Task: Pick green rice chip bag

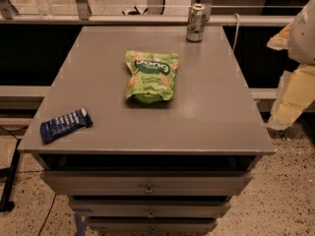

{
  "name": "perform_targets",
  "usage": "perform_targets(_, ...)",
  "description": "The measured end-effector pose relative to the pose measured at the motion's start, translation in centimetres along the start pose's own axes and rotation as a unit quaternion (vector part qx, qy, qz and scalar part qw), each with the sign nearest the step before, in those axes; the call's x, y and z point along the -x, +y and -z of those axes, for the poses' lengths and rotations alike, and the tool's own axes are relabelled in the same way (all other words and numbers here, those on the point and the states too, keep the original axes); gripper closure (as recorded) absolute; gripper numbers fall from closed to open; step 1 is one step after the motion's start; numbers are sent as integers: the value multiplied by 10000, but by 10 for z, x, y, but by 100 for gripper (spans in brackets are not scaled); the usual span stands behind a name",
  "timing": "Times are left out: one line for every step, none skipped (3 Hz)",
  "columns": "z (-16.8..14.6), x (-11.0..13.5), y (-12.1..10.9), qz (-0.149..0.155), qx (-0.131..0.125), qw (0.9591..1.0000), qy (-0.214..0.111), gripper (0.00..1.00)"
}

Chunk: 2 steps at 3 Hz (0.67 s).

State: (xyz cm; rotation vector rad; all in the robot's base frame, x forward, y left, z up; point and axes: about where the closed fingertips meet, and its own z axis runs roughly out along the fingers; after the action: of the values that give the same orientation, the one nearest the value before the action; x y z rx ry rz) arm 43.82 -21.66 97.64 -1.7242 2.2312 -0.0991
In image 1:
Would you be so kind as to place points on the grey drawer cabinet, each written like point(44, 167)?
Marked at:
point(212, 124)

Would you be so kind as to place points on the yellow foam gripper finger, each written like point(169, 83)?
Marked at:
point(295, 92)
point(280, 40)

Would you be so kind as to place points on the black stand leg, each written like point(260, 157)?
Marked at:
point(8, 174)

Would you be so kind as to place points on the green and white soda can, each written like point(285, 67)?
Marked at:
point(196, 22)

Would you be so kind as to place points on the middle grey drawer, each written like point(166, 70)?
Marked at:
point(150, 208)

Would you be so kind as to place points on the bottom grey drawer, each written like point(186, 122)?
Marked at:
point(151, 225)

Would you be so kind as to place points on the top grey drawer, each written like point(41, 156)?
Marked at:
point(146, 184)

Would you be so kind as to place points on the blue snack bar wrapper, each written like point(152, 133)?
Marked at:
point(64, 125)

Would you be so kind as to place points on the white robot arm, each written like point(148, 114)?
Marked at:
point(301, 42)

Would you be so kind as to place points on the green rice chip bag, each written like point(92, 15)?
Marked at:
point(152, 76)

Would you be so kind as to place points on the grey drawer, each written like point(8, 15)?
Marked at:
point(146, 184)
point(151, 225)
point(150, 208)

